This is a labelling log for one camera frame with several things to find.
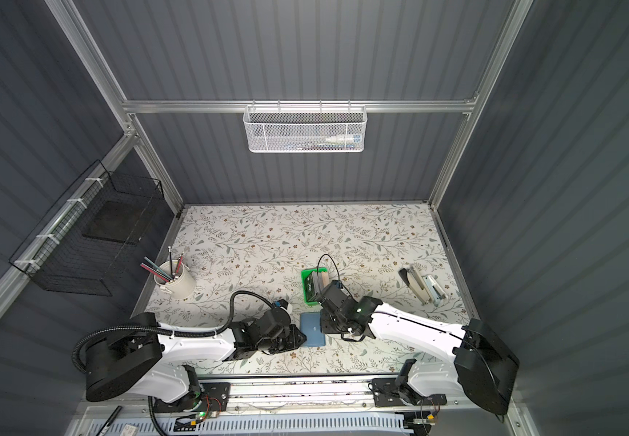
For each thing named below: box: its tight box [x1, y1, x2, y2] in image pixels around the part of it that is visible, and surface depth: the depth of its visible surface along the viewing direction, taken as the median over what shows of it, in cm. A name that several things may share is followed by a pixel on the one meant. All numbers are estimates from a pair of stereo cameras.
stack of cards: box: [311, 270, 330, 295], surface depth 93 cm
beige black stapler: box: [398, 264, 432, 305], surface depth 96 cm
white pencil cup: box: [153, 259, 197, 300], surface depth 91 cm
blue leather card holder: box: [299, 311, 326, 347], surface depth 85 cm
